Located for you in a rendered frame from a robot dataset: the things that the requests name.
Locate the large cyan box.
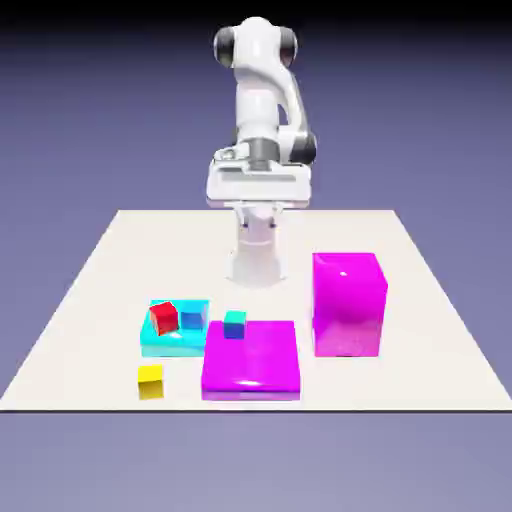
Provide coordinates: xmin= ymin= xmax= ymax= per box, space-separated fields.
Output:
xmin=139 ymin=298 xmax=211 ymax=358

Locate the small teal cube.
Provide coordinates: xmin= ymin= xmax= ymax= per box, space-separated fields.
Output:
xmin=222 ymin=309 xmax=248 ymax=340

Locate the small yellow cube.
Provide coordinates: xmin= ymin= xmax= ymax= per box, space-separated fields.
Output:
xmin=137 ymin=363 xmax=166 ymax=401

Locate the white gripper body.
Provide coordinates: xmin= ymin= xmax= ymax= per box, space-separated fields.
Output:
xmin=205 ymin=158 xmax=313 ymax=210

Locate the small red cube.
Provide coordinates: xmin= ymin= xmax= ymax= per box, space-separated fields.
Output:
xmin=148 ymin=300 xmax=180 ymax=337

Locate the large flat magenta box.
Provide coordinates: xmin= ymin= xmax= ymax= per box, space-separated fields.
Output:
xmin=200 ymin=319 xmax=302 ymax=402

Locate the large tall magenta box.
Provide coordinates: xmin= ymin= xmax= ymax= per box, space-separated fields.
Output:
xmin=311 ymin=251 xmax=389 ymax=358

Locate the small blue cube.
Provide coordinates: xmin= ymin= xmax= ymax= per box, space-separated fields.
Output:
xmin=179 ymin=300 xmax=210 ymax=332

